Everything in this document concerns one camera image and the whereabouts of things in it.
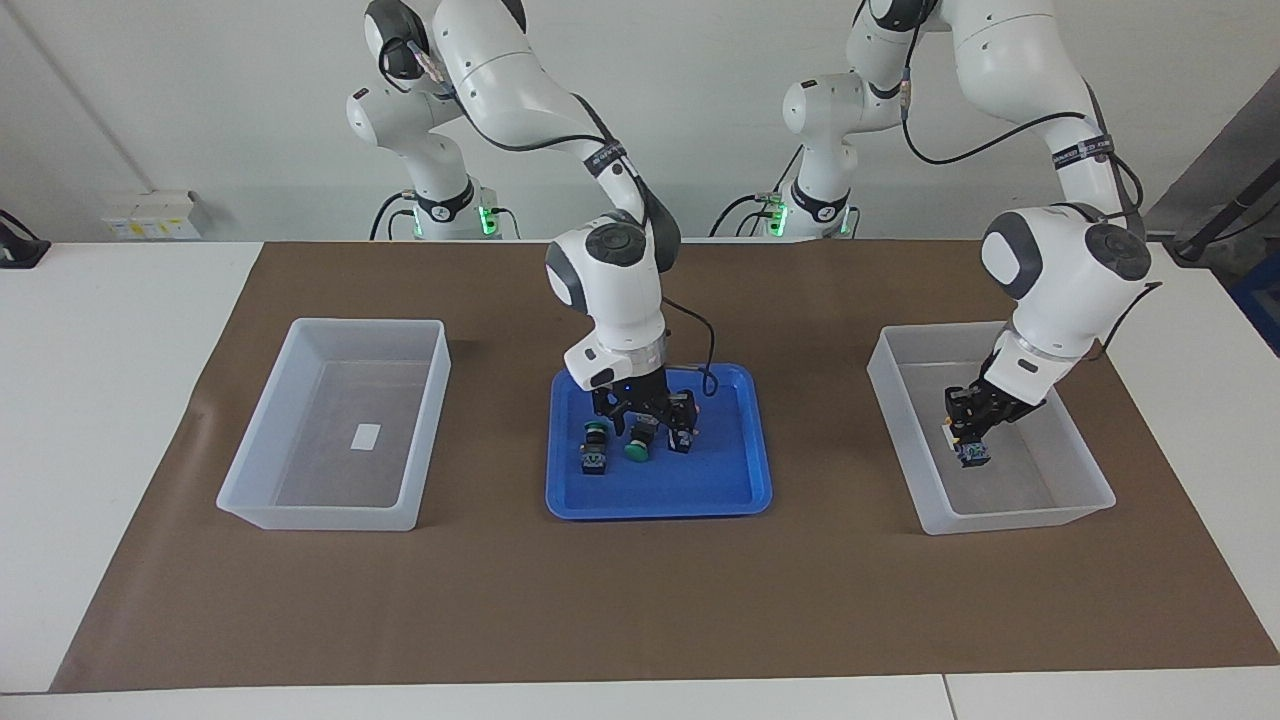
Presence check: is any brown paper table mat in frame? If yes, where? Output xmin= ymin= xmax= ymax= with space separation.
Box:
xmin=50 ymin=240 xmax=1280 ymax=693

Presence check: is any translucent white plastic box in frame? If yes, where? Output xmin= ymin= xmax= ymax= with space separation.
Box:
xmin=216 ymin=318 xmax=452 ymax=532
xmin=866 ymin=320 xmax=1117 ymax=536

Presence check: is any black desk device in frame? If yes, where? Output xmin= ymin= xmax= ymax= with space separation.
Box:
xmin=0 ymin=209 xmax=52 ymax=269

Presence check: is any black slanted pole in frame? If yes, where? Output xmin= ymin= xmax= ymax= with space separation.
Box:
xmin=1173 ymin=160 xmax=1280 ymax=264

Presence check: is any blue crate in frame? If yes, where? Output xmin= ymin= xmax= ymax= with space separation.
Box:
xmin=1230 ymin=250 xmax=1280 ymax=353

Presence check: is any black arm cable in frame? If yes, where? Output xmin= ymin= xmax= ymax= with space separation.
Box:
xmin=900 ymin=85 xmax=1166 ymax=351
xmin=375 ymin=35 xmax=719 ymax=399

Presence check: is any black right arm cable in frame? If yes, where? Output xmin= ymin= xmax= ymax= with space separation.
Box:
xmin=375 ymin=35 xmax=719 ymax=399

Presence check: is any blue plastic tray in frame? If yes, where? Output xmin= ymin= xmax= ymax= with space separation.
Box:
xmin=545 ymin=363 xmax=774 ymax=521

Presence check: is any white wall socket box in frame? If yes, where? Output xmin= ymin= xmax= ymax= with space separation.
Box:
xmin=100 ymin=191 xmax=202 ymax=241

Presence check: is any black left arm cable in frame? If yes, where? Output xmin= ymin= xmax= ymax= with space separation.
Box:
xmin=900 ymin=85 xmax=1166 ymax=351

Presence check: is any black base cable bundle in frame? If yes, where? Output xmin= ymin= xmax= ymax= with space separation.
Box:
xmin=368 ymin=188 xmax=423 ymax=241
xmin=708 ymin=145 xmax=806 ymax=239

